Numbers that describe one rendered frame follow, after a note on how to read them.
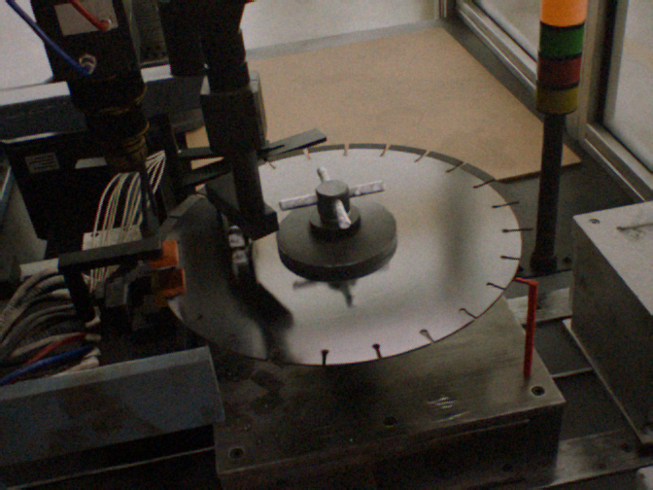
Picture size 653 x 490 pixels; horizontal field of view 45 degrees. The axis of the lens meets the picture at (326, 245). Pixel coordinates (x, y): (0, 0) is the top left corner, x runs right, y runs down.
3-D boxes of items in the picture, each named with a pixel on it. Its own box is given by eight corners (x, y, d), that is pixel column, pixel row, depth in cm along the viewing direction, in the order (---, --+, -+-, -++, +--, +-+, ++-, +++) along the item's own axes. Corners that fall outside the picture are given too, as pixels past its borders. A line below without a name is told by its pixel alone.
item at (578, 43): (570, 38, 84) (573, 11, 83) (590, 53, 81) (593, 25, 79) (531, 45, 84) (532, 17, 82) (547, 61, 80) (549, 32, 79)
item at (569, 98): (567, 94, 88) (568, 68, 86) (584, 111, 84) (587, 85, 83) (527, 101, 88) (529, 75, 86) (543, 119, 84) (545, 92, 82)
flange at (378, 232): (421, 245, 71) (420, 222, 70) (311, 290, 67) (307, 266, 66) (359, 192, 79) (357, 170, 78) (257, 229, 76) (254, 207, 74)
